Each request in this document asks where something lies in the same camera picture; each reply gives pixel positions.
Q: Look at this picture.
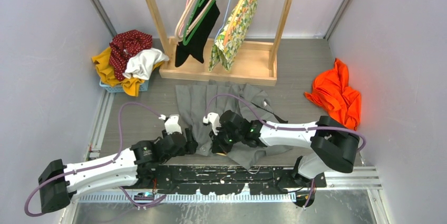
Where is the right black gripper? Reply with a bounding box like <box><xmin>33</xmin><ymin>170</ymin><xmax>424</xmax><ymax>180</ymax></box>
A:
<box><xmin>209</xmin><ymin>123</ymin><xmax>243</xmax><ymax>154</ymax></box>

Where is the grey garment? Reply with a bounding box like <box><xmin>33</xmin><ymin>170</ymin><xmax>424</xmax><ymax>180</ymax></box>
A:
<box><xmin>175</xmin><ymin>80</ymin><xmax>279</xmax><ymax>156</ymax></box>

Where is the lemon print skirt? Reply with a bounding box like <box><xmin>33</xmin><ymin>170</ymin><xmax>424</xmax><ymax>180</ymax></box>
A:
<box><xmin>208</xmin><ymin>0</ymin><xmax>258</xmax><ymax>72</ymax></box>

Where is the black skirt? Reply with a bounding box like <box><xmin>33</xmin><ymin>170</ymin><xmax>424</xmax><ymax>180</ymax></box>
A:
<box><xmin>175</xmin><ymin>2</ymin><xmax>220</xmax><ymax>67</ymax></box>

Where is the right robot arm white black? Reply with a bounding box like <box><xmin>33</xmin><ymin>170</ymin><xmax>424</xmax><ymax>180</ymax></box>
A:
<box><xmin>202</xmin><ymin>110</ymin><xmax>360</xmax><ymax>188</ymax></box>

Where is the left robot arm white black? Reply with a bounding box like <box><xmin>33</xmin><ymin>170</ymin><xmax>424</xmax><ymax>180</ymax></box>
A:
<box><xmin>38</xmin><ymin>128</ymin><xmax>198</xmax><ymax>213</ymax></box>

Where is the wooden hanger rack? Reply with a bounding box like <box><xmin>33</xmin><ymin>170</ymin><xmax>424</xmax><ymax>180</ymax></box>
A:
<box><xmin>145</xmin><ymin>0</ymin><xmax>293</xmax><ymax>86</ymax></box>

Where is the beige hanger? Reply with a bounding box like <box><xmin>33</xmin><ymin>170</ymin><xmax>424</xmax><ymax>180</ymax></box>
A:
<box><xmin>174</xmin><ymin>0</ymin><xmax>197</xmax><ymax>42</ymax></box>

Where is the orange hanger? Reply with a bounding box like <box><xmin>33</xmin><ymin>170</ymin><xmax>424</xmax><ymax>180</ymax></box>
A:
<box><xmin>222</xmin><ymin>0</ymin><xmax>263</xmax><ymax>47</ymax></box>

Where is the light blue plastic basket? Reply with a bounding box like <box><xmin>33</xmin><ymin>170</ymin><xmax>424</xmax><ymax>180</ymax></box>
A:
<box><xmin>99</xmin><ymin>81</ymin><xmax>149</xmax><ymax>93</ymax></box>

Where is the mustard yellow garment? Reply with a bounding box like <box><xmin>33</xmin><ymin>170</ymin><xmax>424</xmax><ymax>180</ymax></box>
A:
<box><xmin>92</xmin><ymin>48</ymin><xmax>164</xmax><ymax>96</ymax></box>

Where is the white garment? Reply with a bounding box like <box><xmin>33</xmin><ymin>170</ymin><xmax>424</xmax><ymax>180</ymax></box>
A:
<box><xmin>122</xmin><ymin>48</ymin><xmax>169</xmax><ymax>80</ymax></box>

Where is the orange garment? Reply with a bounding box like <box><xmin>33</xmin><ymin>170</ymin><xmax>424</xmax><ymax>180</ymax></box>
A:
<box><xmin>304</xmin><ymin>59</ymin><xmax>362</xmax><ymax>130</ymax></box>

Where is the red polka dot garment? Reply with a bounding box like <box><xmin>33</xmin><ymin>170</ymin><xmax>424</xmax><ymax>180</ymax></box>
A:
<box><xmin>109</xmin><ymin>30</ymin><xmax>153</xmax><ymax>81</ymax></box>

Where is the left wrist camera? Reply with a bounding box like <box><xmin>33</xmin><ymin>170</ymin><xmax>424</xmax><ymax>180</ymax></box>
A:
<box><xmin>158</xmin><ymin>114</ymin><xmax>182</xmax><ymax>135</ymax></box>

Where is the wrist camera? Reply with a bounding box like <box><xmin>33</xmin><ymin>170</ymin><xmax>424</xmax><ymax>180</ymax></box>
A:
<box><xmin>202</xmin><ymin>112</ymin><xmax>221</xmax><ymax>135</ymax></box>
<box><xmin>158</xmin><ymin>114</ymin><xmax>182</xmax><ymax>135</ymax></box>

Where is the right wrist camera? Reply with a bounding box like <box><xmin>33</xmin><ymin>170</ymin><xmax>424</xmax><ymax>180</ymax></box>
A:
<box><xmin>202</xmin><ymin>112</ymin><xmax>221</xmax><ymax>135</ymax></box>

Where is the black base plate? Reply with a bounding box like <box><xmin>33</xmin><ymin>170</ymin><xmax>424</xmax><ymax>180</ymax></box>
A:
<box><xmin>127</xmin><ymin>165</ymin><xmax>326</xmax><ymax>196</ymax></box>

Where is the aluminium slotted rail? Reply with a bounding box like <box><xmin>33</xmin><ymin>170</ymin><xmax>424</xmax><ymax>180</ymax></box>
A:
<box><xmin>79</xmin><ymin>190</ymin><xmax>296</xmax><ymax>203</ymax></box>

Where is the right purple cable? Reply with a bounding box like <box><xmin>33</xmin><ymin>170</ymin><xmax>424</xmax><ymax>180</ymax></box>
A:
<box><xmin>205</xmin><ymin>93</ymin><xmax>367</xmax><ymax>209</ymax></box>

